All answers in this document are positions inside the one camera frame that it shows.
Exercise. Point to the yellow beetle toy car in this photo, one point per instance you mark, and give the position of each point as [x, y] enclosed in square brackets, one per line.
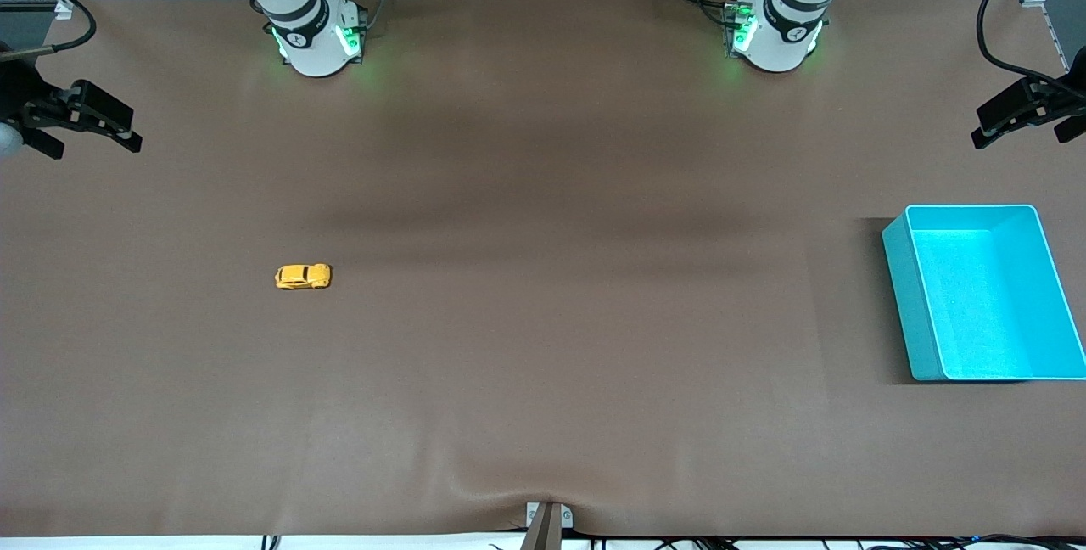
[301, 277]

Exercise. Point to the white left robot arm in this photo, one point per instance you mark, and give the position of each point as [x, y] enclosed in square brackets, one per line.
[780, 32]

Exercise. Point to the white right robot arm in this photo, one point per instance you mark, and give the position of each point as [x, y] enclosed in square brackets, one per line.
[314, 41]

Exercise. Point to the turquoise plastic bin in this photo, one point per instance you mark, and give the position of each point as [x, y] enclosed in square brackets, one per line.
[976, 312]

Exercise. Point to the brown table mat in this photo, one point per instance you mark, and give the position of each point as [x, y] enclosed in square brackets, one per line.
[543, 278]

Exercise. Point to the metal table edge clamp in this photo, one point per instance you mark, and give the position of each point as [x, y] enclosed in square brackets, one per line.
[543, 533]

